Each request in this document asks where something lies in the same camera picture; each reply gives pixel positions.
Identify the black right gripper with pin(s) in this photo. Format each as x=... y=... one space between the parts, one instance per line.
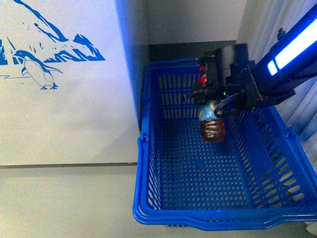
x=226 y=77

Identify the iced tea bottle blue label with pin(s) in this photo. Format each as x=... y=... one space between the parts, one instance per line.
x=212 y=129

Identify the blue plastic shopping basket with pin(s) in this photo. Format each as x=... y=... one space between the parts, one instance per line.
x=257 y=178

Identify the white chest freezer blue rim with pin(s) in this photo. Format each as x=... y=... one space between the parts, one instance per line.
x=70 y=80

